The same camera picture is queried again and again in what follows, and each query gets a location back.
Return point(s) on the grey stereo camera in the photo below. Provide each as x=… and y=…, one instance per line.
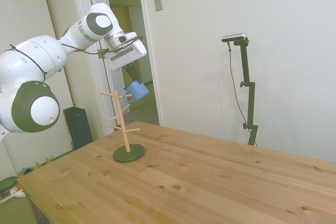
x=233, y=37

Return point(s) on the blue enamel mug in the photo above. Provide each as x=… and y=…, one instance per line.
x=137, y=92

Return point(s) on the dark green camera stand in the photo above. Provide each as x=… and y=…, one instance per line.
x=250, y=103

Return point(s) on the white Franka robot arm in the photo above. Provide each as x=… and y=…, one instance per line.
x=34, y=58

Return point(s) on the grey wall switch plate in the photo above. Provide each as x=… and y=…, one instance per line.
x=157, y=1

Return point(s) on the green bowl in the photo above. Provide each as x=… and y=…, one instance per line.
x=7, y=185

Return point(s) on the wooden mug tree black base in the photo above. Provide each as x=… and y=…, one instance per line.
x=128, y=153

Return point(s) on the black speaker box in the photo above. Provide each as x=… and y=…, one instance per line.
x=78, y=129

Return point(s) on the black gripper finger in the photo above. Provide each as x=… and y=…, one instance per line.
x=130, y=72
x=137, y=73

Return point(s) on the white spoon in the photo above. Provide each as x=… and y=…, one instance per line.
x=18, y=194

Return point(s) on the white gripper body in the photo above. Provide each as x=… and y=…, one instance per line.
x=126, y=56

